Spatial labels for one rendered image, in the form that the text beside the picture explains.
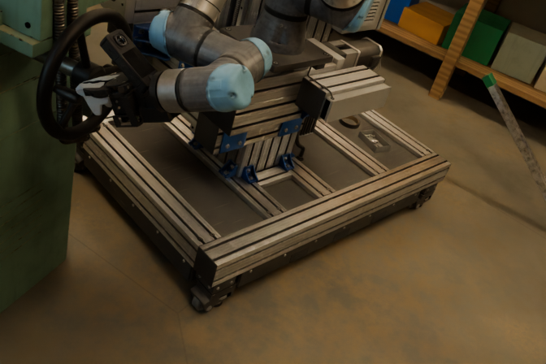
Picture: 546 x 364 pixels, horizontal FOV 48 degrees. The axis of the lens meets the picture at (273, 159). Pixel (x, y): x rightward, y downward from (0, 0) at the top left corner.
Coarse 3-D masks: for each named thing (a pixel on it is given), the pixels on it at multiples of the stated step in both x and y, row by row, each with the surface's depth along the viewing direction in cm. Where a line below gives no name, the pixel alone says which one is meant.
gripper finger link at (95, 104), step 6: (84, 84) 113; (90, 84) 112; (96, 84) 111; (102, 84) 110; (78, 90) 113; (84, 96) 113; (90, 96) 113; (90, 102) 114; (96, 102) 113; (102, 102) 112; (108, 102) 111; (90, 108) 114; (96, 108) 114; (96, 114) 114
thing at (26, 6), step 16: (0, 0) 121; (16, 0) 119; (32, 0) 118; (48, 0) 119; (80, 0) 128; (16, 16) 121; (32, 16) 120; (48, 16) 121; (32, 32) 121; (48, 32) 123
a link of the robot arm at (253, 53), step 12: (216, 36) 108; (204, 48) 107; (216, 48) 107; (228, 48) 107; (240, 48) 107; (252, 48) 108; (264, 48) 110; (204, 60) 108; (240, 60) 104; (252, 60) 106; (264, 60) 108; (252, 72) 105; (264, 72) 109
